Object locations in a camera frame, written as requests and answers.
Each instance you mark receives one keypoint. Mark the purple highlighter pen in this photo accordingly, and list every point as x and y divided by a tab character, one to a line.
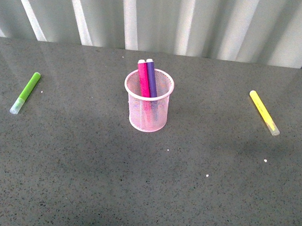
152	85

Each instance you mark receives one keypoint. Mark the pink highlighter pen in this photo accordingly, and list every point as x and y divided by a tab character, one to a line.
142	71

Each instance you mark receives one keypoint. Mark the pink mesh pen cup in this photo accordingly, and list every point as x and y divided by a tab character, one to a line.
165	87

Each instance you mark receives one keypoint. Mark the yellow highlighter pen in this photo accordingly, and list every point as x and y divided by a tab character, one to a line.
272	127

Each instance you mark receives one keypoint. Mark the green highlighter pen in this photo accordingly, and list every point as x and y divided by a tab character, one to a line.
18	104

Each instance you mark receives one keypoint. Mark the white pleated curtain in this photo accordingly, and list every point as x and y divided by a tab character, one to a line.
254	31

